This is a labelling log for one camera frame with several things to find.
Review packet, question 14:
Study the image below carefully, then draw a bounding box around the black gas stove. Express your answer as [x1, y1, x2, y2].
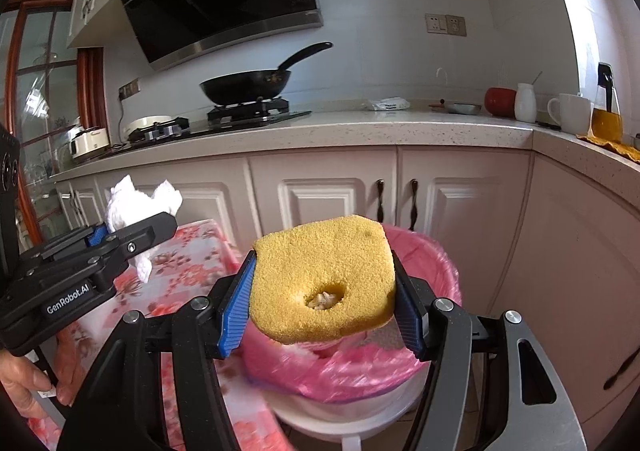
[107, 98, 313, 146]

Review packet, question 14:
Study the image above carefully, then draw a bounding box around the dark cabinet door handle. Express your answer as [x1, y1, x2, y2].
[602, 348, 640, 389]
[375, 178, 387, 229]
[409, 178, 421, 232]

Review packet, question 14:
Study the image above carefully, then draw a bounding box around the double wall socket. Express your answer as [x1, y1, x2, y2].
[425, 13, 467, 36]

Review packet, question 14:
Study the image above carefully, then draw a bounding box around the yellow cloth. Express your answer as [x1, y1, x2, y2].
[575, 131, 640, 162]

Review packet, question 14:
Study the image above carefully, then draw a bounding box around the white tissue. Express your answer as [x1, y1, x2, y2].
[105, 174, 183, 282]

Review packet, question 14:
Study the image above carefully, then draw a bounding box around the yellow sponge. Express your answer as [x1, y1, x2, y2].
[250, 216, 398, 346]

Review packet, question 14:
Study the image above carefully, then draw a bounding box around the white pan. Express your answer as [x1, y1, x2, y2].
[122, 116, 173, 134]

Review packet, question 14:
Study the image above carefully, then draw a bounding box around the white kitchen appliance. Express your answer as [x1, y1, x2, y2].
[69, 127, 111, 162]

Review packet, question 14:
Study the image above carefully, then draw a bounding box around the pink floral tablecloth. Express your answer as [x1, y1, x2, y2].
[25, 220, 296, 451]

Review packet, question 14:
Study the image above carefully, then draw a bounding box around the white kitchen counter cabinet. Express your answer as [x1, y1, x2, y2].
[52, 111, 640, 451]

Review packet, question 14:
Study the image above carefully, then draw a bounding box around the pink trash bag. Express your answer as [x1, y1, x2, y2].
[240, 223, 463, 404]

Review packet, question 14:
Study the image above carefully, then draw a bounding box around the white trash bin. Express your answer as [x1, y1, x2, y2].
[270, 361, 431, 451]

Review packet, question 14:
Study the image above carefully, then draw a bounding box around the white jug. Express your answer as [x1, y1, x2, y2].
[515, 82, 538, 123]

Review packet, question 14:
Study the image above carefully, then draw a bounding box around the yellow oil bottle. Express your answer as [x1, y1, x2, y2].
[590, 62, 624, 144]

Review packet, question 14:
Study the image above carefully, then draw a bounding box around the white mug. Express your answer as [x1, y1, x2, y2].
[547, 92, 593, 136]

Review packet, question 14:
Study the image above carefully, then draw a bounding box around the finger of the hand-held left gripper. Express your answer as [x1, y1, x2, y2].
[42, 212, 178, 260]
[20, 227, 173, 294]

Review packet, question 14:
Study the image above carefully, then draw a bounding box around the black wok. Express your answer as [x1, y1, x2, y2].
[199, 42, 333, 106]

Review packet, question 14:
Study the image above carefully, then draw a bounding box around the person's left hand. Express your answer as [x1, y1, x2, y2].
[0, 348, 76, 422]

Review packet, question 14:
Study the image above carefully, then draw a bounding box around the white plastic packet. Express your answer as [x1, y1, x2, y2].
[361, 96, 411, 112]

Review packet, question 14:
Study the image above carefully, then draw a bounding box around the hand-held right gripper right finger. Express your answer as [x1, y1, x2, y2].
[390, 248, 588, 451]

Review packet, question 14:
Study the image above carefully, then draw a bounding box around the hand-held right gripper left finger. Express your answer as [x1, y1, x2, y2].
[56, 248, 258, 451]

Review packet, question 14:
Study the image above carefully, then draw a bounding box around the wooden glass door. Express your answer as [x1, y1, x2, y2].
[0, 0, 108, 242]

